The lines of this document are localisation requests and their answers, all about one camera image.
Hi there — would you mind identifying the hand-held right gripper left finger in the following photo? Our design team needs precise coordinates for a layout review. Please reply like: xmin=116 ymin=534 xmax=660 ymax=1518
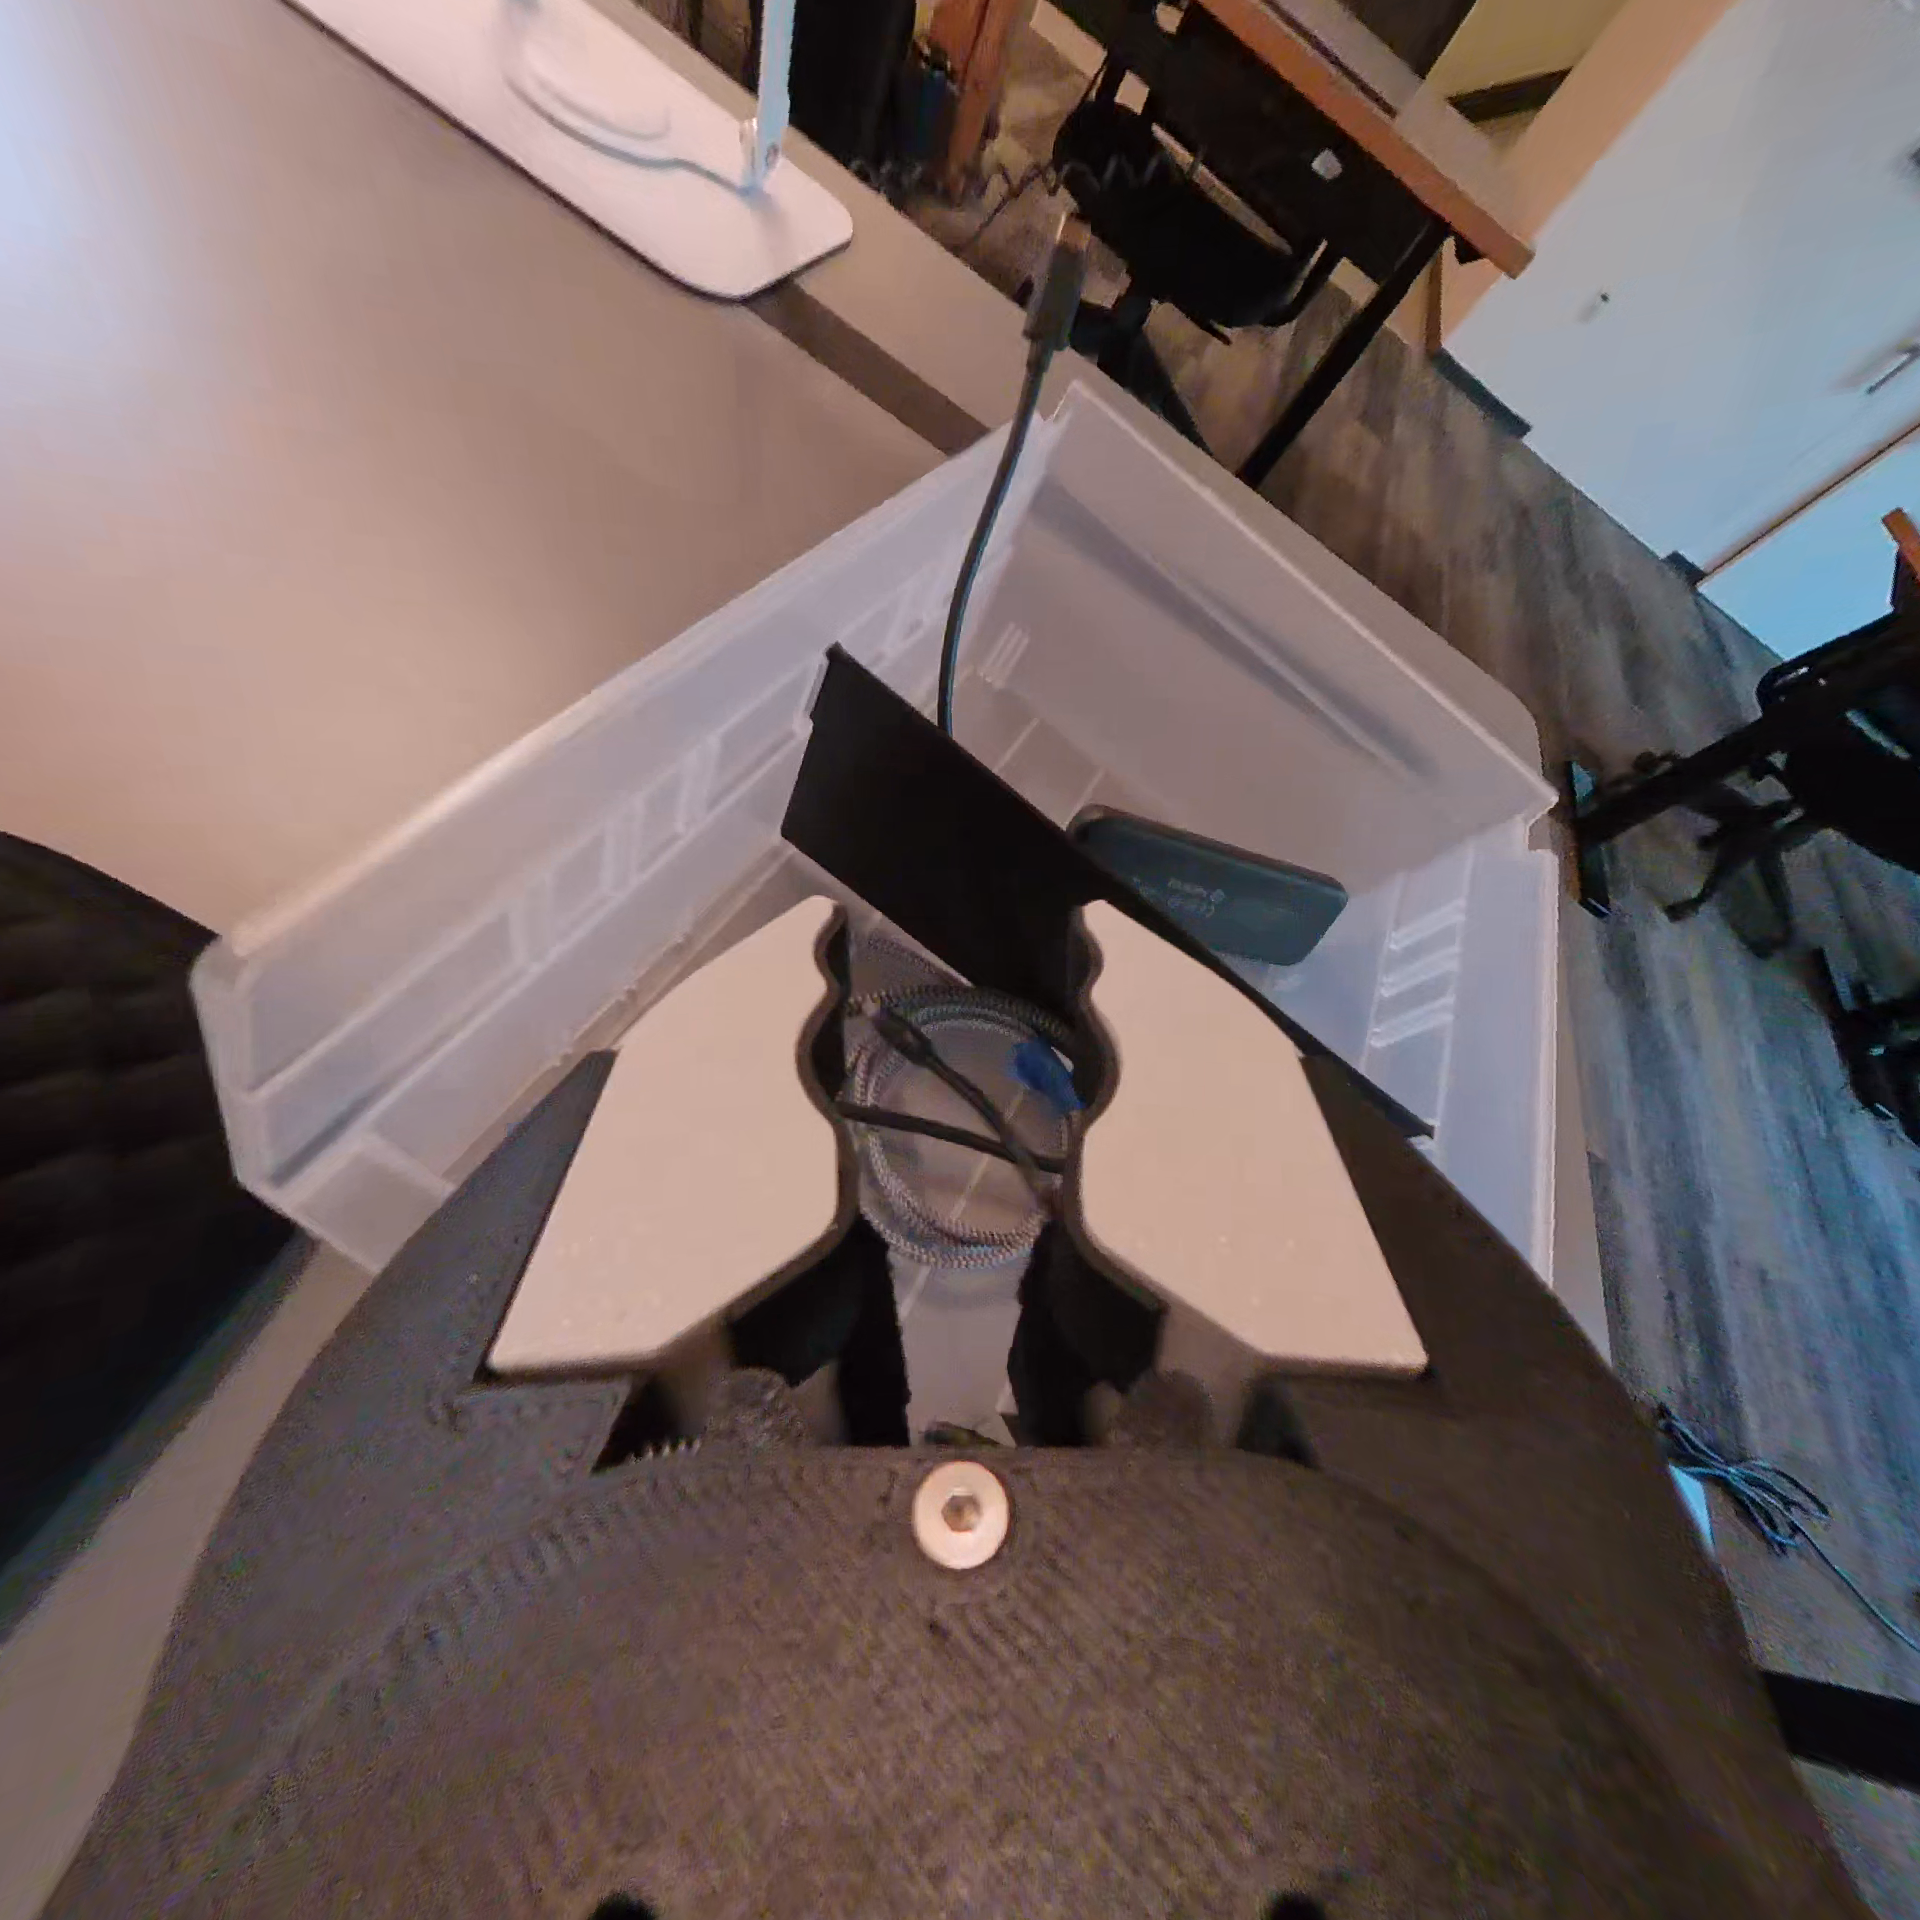
xmin=490 ymin=896 xmax=866 ymax=1374

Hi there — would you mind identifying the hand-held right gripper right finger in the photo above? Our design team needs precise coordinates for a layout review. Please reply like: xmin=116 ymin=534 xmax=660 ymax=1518
xmin=1051 ymin=915 xmax=1427 ymax=1374

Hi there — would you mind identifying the grey braided USB cable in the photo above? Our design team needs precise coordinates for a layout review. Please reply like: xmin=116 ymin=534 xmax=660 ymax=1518
xmin=834 ymin=959 xmax=1085 ymax=1260

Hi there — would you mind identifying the slim dark USB hub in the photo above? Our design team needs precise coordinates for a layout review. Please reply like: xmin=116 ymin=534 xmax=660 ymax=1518
xmin=1064 ymin=805 xmax=1349 ymax=965

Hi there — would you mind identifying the clear plastic bin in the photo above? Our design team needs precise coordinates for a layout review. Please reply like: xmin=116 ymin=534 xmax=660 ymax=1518
xmin=190 ymin=378 xmax=1563 ymax=1294

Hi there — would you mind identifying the thin black cable orange plug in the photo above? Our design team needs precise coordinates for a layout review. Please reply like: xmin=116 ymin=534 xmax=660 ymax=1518
xmin=937 ymin=210 xmax=1092 ymax=749

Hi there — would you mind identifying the black bin divider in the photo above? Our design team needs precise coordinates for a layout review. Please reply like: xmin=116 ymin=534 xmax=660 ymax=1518
xmin=782 ymin=643 xmax=1436 ymax=1137

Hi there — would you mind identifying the black textured wrist rest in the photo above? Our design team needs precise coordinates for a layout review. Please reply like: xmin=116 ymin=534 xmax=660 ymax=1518
xmin=0 ymin=833 xmax=305 ymax=1594

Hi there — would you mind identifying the black office chair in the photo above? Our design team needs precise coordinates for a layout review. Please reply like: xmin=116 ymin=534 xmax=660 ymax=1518
xmin=1051 ymin=80 xmax=1344 ymax=439

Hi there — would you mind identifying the white document stand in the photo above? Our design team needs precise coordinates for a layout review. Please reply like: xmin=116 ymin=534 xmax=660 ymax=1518
xmin=288 ymin=0 xmax=857 ymax=304

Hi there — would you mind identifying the wooden background desk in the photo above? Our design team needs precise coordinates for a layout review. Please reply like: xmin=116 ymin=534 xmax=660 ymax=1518
xmin=1169 ymin=0 xmax=1541 ymax=489

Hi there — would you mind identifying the thin black USB cable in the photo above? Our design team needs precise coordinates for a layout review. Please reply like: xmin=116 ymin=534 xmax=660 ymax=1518
xmin=828 ymin=997 xmax=1085 ymax=1180

